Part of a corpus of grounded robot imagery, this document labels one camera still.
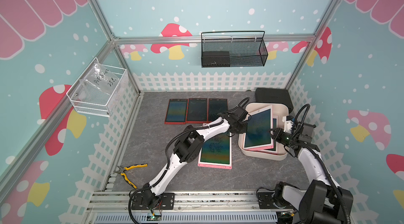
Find black mesh wall basket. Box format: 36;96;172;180
201;30;268;67

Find white plastic storage box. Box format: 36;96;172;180
238;103;289;161

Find black plastic tool case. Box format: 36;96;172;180
255;88;294;112

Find clear plastic bag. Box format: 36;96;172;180
79;62;120;97

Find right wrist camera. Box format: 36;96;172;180
282;115;295;134

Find black box in basket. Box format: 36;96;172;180
201;51;230;68

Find red writing tablet top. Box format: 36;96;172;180
164;99;188;125

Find white wire wall basket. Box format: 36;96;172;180
66;58;129;117

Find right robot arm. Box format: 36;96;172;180
272;116;354;224

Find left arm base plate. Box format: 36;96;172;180
130;193;175;210

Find pink writing tablet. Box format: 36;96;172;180
242;105;274;151
254;115;279;155
197;123;232;169

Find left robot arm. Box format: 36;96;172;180
128;104;248;210

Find green circuit board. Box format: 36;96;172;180
146;213;162;221

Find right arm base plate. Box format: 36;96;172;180
256;191;285;209

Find yellow handled pliers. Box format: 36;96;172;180
114;163;148;190

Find red writing tablet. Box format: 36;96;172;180
208;98;228;123
186;98;208;123
164;99;188;125

